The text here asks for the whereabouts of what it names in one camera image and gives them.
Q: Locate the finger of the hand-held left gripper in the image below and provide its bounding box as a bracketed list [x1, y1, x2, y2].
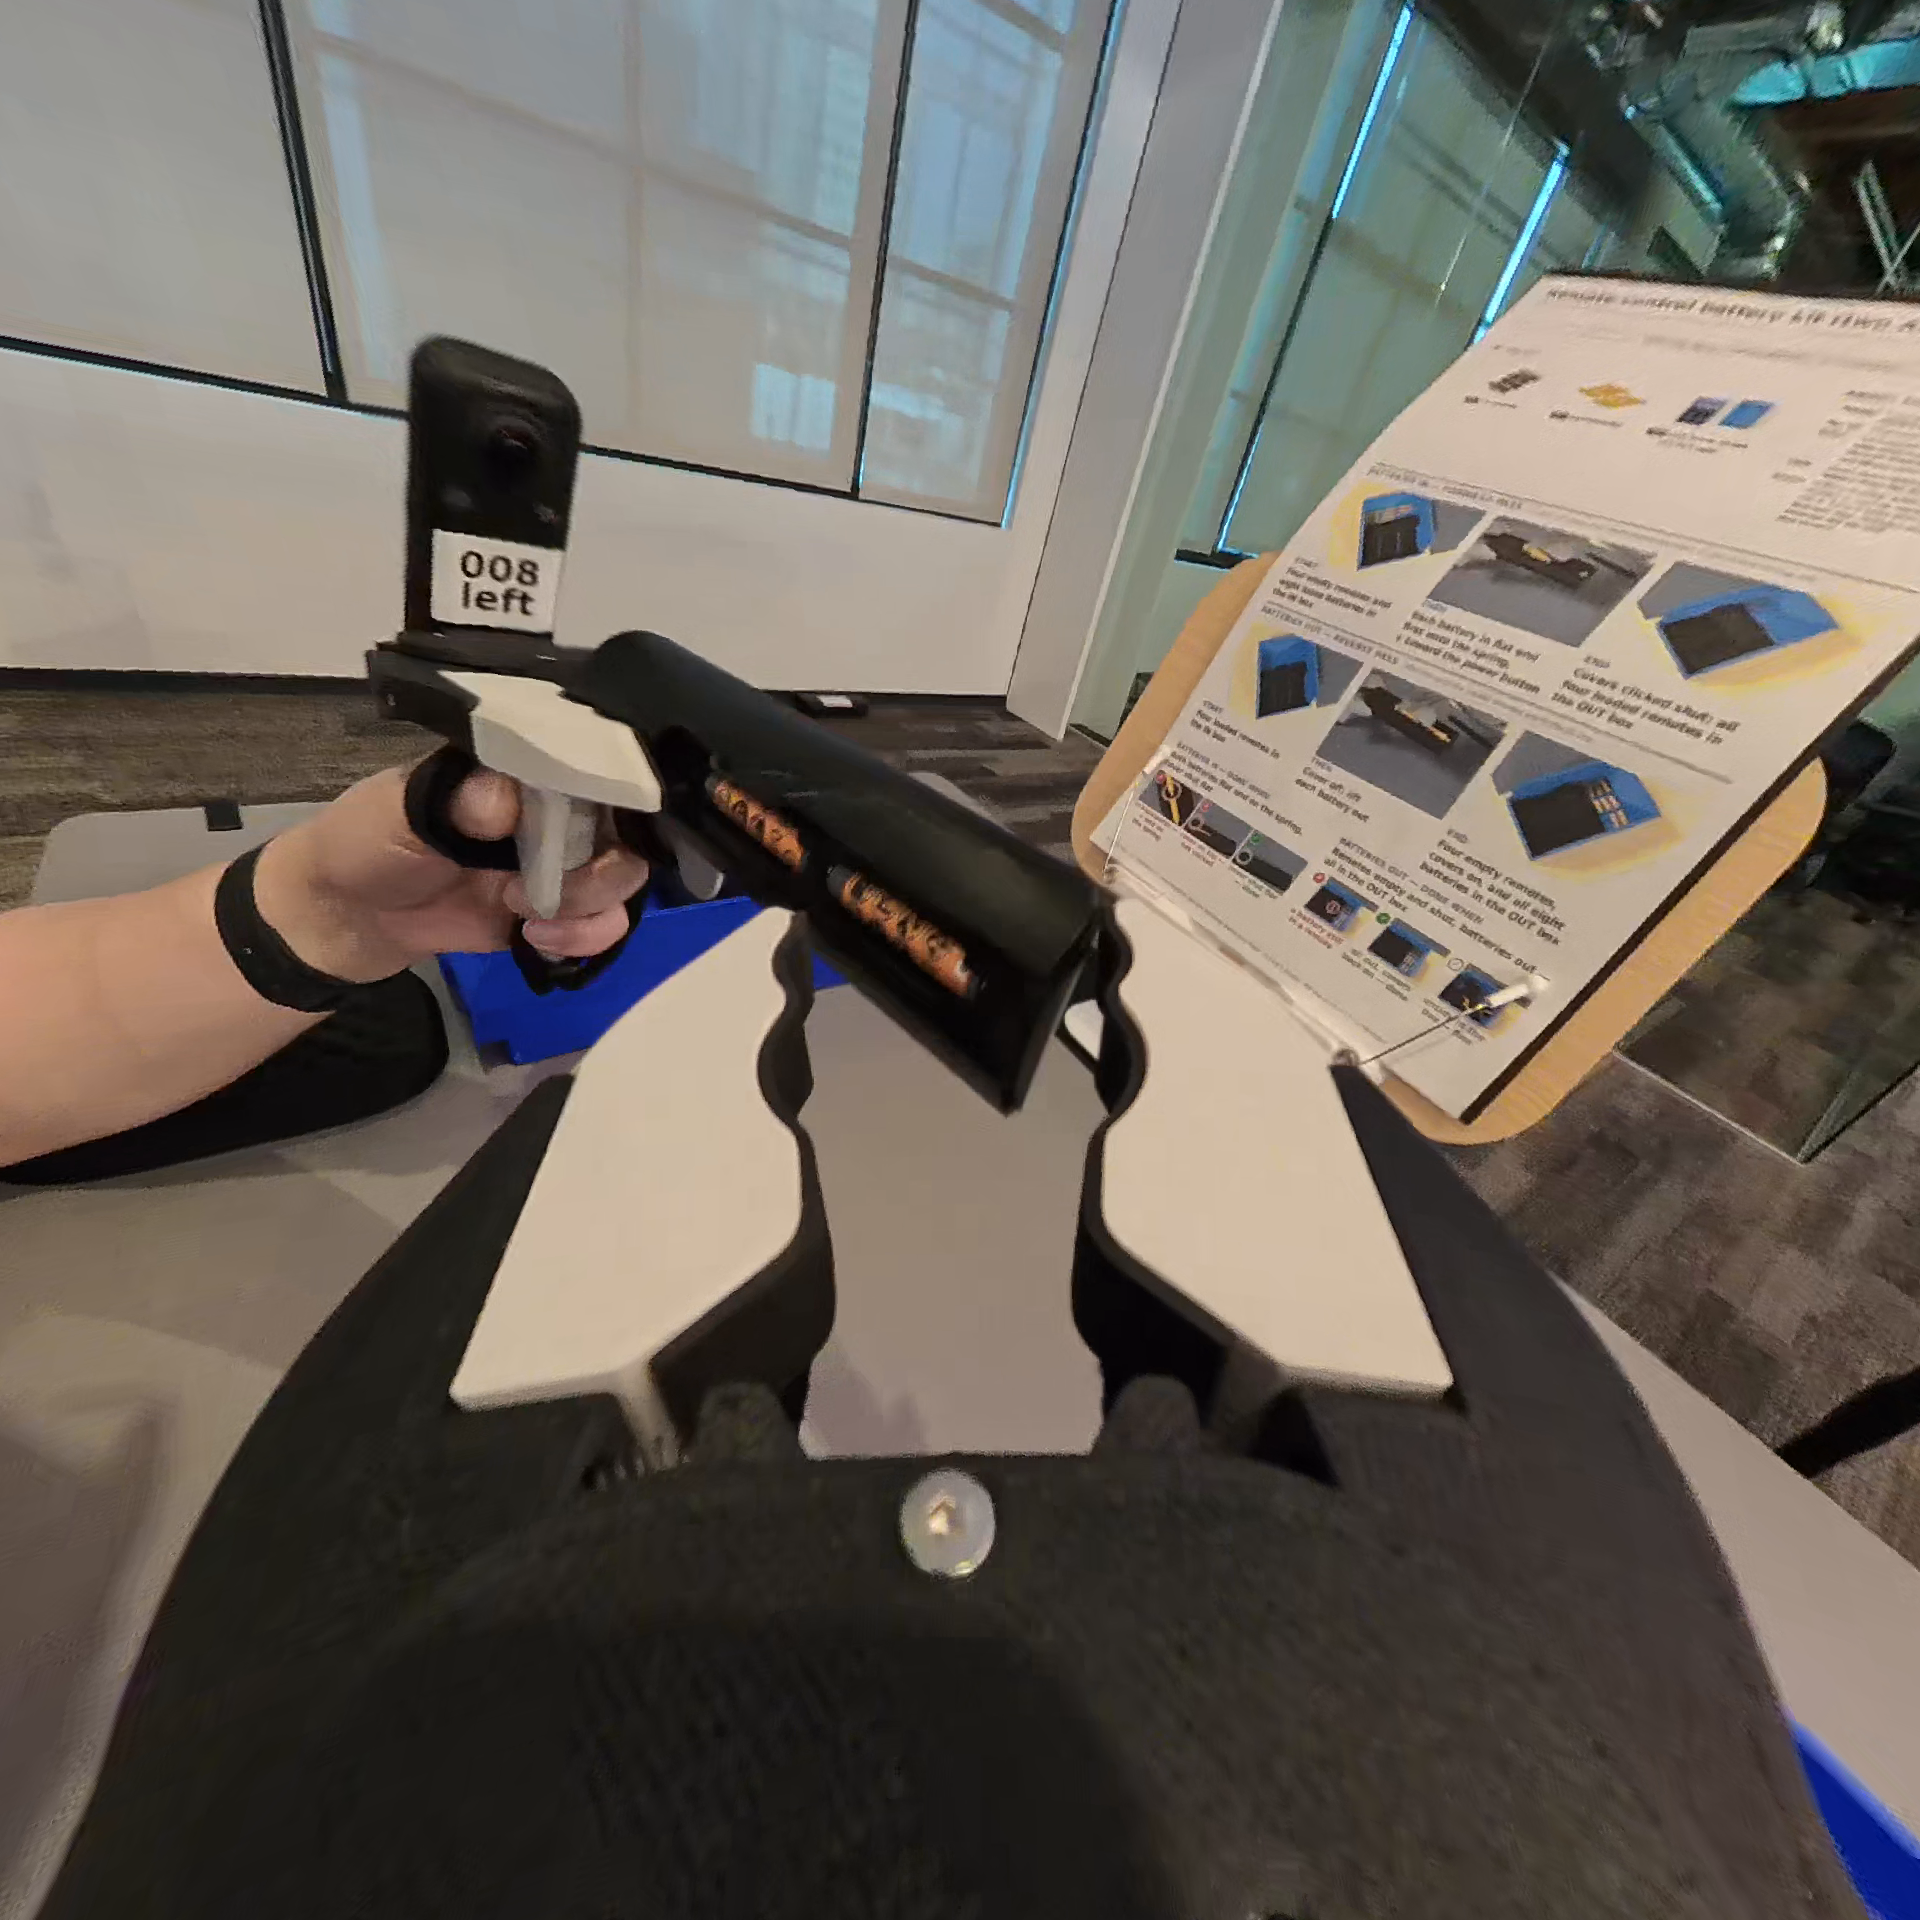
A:
[466, 682, 673, 816]

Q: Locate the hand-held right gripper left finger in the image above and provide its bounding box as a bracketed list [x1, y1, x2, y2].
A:
[451, 918, 841, 1456]

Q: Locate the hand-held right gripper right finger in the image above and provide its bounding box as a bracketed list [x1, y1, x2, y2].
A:
[1065, 918, 1460, 1456]

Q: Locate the black remote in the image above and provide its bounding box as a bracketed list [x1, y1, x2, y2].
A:
[586, 632, 1107, 1115]

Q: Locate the orange black battery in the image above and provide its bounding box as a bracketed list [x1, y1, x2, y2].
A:
[706, 775, 816, 867]
[826, 865, 989, 1018]

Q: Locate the blue plastic bin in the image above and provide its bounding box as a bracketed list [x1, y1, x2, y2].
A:
[436, 896, 860, 1070]
[1785, 1717, 1920, 1920]

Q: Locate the person's left forearm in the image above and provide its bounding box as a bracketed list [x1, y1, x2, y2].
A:
[0, 871, 309, 1182]

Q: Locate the person's left hand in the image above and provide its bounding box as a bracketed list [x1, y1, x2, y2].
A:
[256, 752, 662, 993]

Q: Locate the large glass window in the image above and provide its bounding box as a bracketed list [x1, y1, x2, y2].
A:
[0, 0, 1130, 531]

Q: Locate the instruction sheet on stand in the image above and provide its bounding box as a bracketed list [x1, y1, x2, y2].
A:
[1074, 277, 1920, 1153]

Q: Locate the tall glass window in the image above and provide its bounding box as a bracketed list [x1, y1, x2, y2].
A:
[1186, 0, 1578, 567]

